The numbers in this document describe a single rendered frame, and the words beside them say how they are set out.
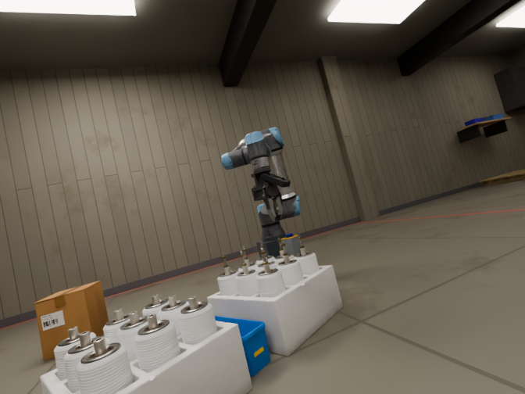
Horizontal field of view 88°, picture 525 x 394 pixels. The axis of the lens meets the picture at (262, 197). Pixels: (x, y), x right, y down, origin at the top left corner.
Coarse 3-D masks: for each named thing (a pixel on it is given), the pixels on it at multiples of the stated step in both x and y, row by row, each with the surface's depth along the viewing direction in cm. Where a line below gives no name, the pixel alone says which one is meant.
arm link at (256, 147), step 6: (252, 132) 108; (258, 132) 109; (246, 138) 109; (252, 138) 108; (258, 138) 108; (246, 144) 110; (252, 144) 108; (258, 144) 108; (264, 144) 110; (252, 150) 108; (258, 150) 107; (264, 150) 108; (252, 156) 108; (258, 156) 107; (264, 156) 108
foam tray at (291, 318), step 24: (288, 288) 97; (312, 288) 103; (336, 288) 114; (216, 312) 110; (240, 312) 100; (264, 312) 92; (288, 312) 91; (312, 312) 100; (336, 312) 111; (288, 336) 89
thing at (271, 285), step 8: (280, 272) 98; (256, 280) 98; (264, 280) 95; (272, 280) 94; (280, 280) 96; (264, 288) 95; (272, 288) 94; (280, 288) 95; (264, 296) 95; (272, 296) 94
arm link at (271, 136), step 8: (272, 128) 154; (264, 136) 152; (272, 136) 151; (280, 136) 155; (272, 144) 152; (280, 144) 153; (272, 152) 153; (280, 152) 157; (272, 160) 156; (280, 160) 156; (272, 168) 158; (280, 168) 157; (280, 176) 157; (280, 192) 160; (288, 192) 159; (288, 200) 158; (296, 200) 159; (288, 208) 159; (296, 208) 158; (288, 216) 161
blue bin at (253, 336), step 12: (240, 324) 96; (252, 324) 92; (264, 324) 87; (252, 336) 83; (264, 336) 87; (252, 348) 83; (264, 348) 86; (252, 360) 82; (264, 360) 85; (252, 372) 81
